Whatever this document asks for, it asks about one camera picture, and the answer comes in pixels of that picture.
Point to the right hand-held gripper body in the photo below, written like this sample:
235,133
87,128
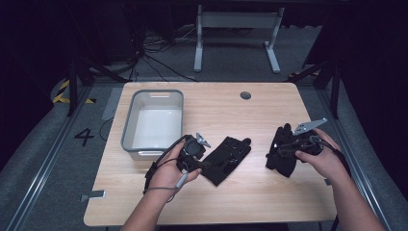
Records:
308,141

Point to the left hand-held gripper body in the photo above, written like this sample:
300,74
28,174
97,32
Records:
192,149

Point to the black glove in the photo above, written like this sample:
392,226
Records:
282,163
224,157

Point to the grey plastic bin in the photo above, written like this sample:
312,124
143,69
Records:
157,128

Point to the person's right hand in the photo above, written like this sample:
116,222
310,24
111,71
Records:
327,163

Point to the person's left hand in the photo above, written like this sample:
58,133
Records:
166,174

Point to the black metal stand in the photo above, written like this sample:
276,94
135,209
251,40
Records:
73,89
335,93

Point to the grey floor tape patch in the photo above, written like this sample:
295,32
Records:
112,102

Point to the yellow black hazard tape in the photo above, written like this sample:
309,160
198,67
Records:
62,91

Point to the metal floor rail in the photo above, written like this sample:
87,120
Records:
352,166
48,163

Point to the white metal table frame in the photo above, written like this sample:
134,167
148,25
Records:
198,51

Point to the small metal floor bracket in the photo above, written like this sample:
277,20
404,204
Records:
96,194

